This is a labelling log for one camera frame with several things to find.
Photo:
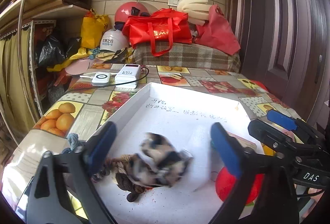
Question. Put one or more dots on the white round-dial device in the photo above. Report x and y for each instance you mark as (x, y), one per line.
(99, 78)

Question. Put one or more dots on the white helmet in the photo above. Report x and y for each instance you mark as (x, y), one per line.
(113, 40)

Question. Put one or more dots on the pink helmet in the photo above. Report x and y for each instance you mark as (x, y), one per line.
(130, 9)

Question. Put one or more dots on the leopard print cloth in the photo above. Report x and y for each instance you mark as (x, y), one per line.
(167, 165)

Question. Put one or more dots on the pink red fabric bag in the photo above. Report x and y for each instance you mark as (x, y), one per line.
(216, 33)

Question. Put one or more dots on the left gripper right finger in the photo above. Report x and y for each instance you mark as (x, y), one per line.
(277, 201)

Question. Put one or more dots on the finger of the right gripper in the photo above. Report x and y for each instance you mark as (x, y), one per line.
(268, 135)
(282, 120)

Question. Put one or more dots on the plaid covered cabinet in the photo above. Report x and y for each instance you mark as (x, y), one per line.
(188, 56)

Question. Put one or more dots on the red shiny tote bag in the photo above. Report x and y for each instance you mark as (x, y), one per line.
(162, 29)

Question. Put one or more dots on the black plastic bag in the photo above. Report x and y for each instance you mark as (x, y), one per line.
(54, 50)

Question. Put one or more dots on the yellow shopping bag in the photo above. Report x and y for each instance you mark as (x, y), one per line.
(93, 27)

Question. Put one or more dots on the cream foam roll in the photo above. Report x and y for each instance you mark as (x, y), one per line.
(197, 10)

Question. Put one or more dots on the fruit pattern tablecloth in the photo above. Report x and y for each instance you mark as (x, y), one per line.
(93, 107)

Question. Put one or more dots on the white power bank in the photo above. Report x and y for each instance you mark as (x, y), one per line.
(128, 76)

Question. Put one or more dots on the dark brown door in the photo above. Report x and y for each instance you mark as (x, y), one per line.
(285, 46)

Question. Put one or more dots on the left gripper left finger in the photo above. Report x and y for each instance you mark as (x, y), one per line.
(48, 201)

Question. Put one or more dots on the metal shelf with boards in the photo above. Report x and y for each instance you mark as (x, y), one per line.
(22, 16)

